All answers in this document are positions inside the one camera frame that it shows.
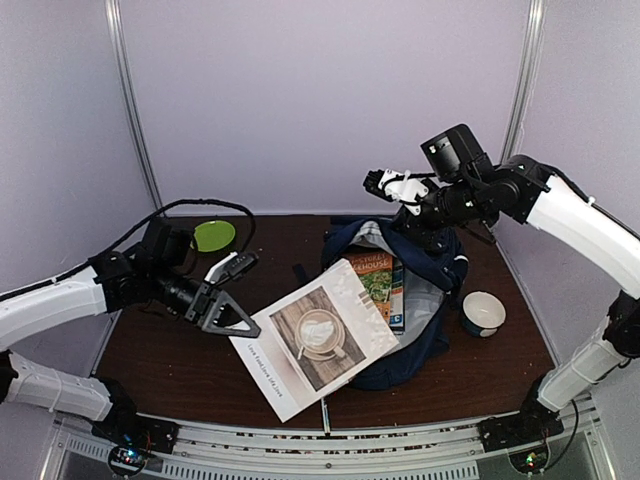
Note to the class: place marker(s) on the Penguin young readers book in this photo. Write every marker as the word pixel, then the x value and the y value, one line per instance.
pixel 397 317

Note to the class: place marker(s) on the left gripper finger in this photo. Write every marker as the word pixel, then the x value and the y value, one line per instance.
pixel 229 312
pixel 233 330

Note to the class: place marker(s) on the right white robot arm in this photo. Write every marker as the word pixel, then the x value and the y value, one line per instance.
pixel 565 293

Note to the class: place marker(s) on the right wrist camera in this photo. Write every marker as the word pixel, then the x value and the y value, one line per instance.
pixel 406 188

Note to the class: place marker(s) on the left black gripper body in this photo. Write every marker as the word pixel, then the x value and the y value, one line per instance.
pixel 194 310

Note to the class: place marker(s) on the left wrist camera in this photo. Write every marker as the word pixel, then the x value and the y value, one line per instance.
pixel 231 268

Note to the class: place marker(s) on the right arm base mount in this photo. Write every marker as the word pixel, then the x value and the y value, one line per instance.
pixel 525 438

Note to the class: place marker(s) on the green plate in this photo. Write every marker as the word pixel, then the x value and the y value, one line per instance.
pixel 212 236

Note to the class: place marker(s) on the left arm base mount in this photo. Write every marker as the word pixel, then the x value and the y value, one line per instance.
pixel 136 444

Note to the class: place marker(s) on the aluminium front rail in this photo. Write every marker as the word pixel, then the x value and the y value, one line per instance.
pixel 445 450

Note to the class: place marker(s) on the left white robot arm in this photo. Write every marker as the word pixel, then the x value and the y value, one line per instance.
pixel 51 332

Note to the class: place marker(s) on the right aluminium frame post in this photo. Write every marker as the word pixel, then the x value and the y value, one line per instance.
pixel 526 78

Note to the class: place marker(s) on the black capped marker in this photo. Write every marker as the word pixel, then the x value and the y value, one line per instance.
pixel 325 417

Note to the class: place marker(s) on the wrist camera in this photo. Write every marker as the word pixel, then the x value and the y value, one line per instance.
pixel 231 268
pixel 406 188

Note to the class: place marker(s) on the aluminium frame post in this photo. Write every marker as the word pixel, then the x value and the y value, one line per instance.
pixel 117 35
pixel 526 78

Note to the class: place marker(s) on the navy blue backpack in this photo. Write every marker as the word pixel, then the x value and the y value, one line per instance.
pixel 433 278

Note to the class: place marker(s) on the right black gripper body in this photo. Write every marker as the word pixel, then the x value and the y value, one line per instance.
pixel 460 202

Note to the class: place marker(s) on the white teal bowl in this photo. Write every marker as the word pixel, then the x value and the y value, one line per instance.
pixel 482 314

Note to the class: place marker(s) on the left aluminium frame post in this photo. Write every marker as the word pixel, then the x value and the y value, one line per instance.
pixel 117 35

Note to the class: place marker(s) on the white coffee cover book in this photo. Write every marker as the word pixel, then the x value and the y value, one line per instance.
pixel 314 341

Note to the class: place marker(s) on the orange Treehouse book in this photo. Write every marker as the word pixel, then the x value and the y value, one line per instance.
pixel 374 269

